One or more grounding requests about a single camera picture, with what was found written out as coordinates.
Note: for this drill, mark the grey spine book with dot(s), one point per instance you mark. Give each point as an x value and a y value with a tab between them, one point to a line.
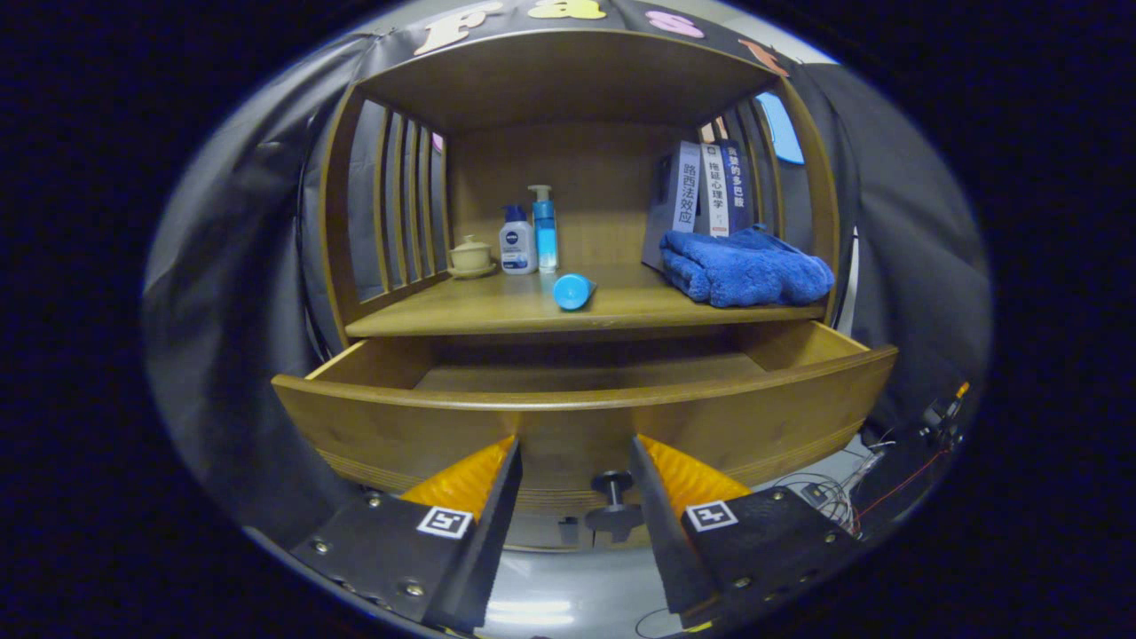
685	191

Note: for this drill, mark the dark blue spine book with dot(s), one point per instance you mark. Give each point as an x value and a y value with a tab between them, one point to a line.
737	186

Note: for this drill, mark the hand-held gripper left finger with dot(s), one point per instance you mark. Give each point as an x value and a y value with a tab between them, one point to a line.
497	532

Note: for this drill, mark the black drawer knob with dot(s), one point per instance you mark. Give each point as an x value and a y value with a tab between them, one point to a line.
612	484

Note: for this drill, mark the wooden cabinet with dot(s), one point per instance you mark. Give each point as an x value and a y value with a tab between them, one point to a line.
568	80

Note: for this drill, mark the white spine book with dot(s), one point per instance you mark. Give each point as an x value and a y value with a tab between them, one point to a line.
713	191

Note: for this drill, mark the blue folded towel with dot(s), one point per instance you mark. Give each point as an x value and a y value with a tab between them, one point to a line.
745	271

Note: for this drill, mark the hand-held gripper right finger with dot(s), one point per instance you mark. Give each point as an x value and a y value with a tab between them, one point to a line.
661	532

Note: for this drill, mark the blue gradient tube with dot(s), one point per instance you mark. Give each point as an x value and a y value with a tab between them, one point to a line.
572	291

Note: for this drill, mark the wooden countertop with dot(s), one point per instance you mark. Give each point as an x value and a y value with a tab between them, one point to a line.
497	306

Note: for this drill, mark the white bottle blue cap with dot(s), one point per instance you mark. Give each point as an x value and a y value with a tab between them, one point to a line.
517	248

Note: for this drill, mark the black backdrop cloth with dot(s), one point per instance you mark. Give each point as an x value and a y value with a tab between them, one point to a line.
231	311

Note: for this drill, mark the cream lidded teacup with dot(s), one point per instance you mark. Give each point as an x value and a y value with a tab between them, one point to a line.
470	257

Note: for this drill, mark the blue pump bottle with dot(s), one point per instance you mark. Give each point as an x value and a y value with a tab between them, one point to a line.
545	235

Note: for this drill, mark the black device with orange tip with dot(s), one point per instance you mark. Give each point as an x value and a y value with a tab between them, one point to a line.
941	417

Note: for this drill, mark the wooden drawer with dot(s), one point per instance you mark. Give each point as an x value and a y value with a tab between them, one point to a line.
444	435

